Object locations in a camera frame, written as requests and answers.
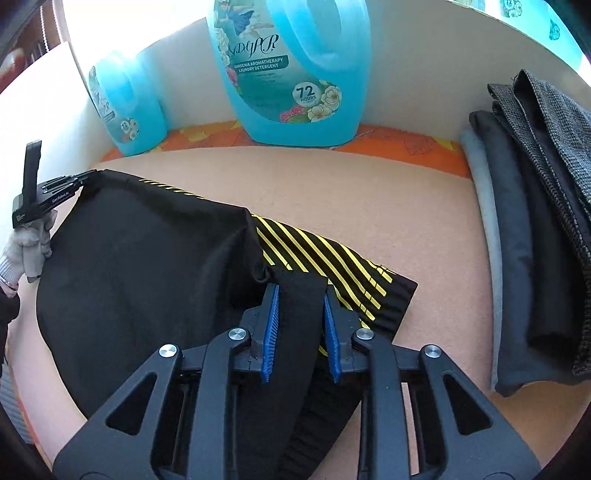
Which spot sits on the large blue detergent bottle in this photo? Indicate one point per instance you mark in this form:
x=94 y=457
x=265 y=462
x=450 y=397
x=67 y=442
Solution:
x=288 y=64

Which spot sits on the stack of folded dark clothes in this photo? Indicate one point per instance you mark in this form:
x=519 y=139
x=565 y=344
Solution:
x=526 y=249

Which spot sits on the grey tweed folded garment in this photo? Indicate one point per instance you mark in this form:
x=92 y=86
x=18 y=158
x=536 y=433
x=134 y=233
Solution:
x=551 y=152

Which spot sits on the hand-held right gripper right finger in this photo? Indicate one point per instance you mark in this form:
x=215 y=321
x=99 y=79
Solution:
x=330 y=332

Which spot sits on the black yellow-striped pants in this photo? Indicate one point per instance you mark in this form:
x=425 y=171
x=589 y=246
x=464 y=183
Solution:
x=147 y=295

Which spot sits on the person's left hand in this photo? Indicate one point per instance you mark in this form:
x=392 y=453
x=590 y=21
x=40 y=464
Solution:
x=28 y=249

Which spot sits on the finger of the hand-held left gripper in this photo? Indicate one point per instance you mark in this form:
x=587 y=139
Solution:
x=76 y=181

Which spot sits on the small blue detergent bottle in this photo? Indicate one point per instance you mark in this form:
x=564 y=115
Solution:
x=125 y=106

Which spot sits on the light grey folded garment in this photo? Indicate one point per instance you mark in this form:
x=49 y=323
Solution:
x=485 y=221

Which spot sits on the orange patterned cloth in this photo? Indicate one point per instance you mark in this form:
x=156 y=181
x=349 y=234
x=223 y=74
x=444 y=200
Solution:
x=369 y=143

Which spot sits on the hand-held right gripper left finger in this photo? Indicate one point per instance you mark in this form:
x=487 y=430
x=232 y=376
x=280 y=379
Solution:
x=271 y=323

